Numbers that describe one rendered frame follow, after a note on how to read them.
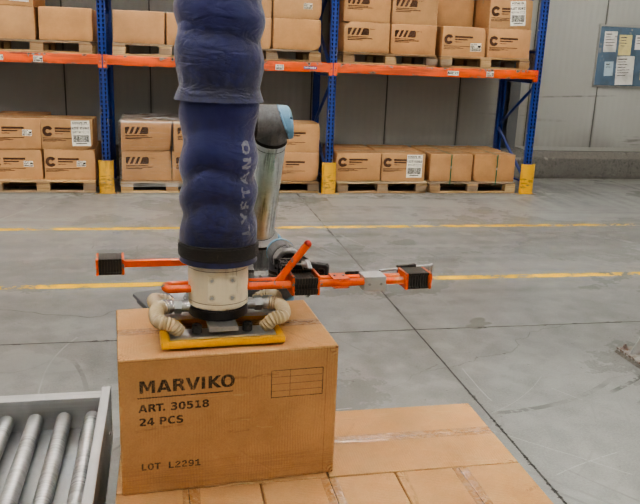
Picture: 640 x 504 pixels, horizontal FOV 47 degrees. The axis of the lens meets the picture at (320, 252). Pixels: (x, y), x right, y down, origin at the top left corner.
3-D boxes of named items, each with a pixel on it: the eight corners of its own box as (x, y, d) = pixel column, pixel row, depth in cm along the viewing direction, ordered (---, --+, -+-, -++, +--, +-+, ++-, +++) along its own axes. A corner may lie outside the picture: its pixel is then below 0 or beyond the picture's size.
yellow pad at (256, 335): (161, 350, 198) (160, 332, 196) (159, 336, 207) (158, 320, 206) (285, 342, 206) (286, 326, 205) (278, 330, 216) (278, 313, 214)
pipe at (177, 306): (160, 335, 198) (160, 315, 197) (155, 304, 222) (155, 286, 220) (284, 328, 207) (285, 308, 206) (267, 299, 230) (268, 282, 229)
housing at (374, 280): (364, 292, 221) (364, 277, 220) (357, 285, 227) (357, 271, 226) (386, 291, 222) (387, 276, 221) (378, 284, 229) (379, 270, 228)
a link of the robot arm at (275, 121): (232, 254, 304) (247, 94, 254) (274, 252, 308) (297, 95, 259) (237, 280, 293) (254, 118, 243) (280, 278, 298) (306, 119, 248)
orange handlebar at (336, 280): (122, 298, 203) (122, 286, 202) (121, 268, 231) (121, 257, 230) (435, 285, 227) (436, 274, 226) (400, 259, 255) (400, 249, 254)
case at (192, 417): (122, 496, 202) (117, 360, 192) (120, 426, 239) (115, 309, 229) (332, 471, 218) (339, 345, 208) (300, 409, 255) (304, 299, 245)
